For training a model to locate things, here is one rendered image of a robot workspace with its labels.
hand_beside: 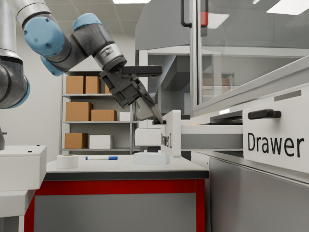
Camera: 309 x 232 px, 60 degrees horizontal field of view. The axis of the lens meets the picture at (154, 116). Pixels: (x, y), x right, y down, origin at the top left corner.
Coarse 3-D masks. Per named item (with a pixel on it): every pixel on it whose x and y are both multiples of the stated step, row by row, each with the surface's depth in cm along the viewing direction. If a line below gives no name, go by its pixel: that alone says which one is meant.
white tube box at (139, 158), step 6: (138, 156) 101; (144, 156) 100; (150, 156) 100; (156, 156) 99; (162, 156) 98; (168, 156) 104; (138, 162) 100; (144, 162) 100; (150, 162) 99; (156, 162) 99; (162, 162) 98; (168, 162) 104
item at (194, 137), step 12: (192, 132) 63; (204, 132) 63; (216, 132) 63; (228, 132) 64; (240, 132) 64; (192, 144) 62; (204, 144) 63; (216, 144) 63; (228, 144) 63; (240, 144) 63
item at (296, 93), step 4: (292, 92) 44; (296, 92) 43; (300, 92) 42; (276, 96) 49; (280, 96) 47; (284, 96) 46; (288, 96) 45; (292, 96) 44; (296, 96) 43; (276, 100) 49
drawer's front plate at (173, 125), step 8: (176, 112) 61; (168, 120) 69; (176, 120) 61; (168, 128) 69; (176, 128) 61; (176, 136) 61; (168, 144) 69; (176, 144) 61; (168, 152) 69; (176, 152) 60
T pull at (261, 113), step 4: (252, 112) 46; (256, 112) 45; (260, 112) 43; (264, 112) 42; (268, 112) 41; (272, 112) 41; (276, 112) 44; (280, 112) 44; (248, 116) 48; (252, 116) 46; (256, 116) 45; (260, 116) 43; (264, 116) 42; (268, 116) 41; (272, 116) 41; (276, 116) 44; (280, 116) 44
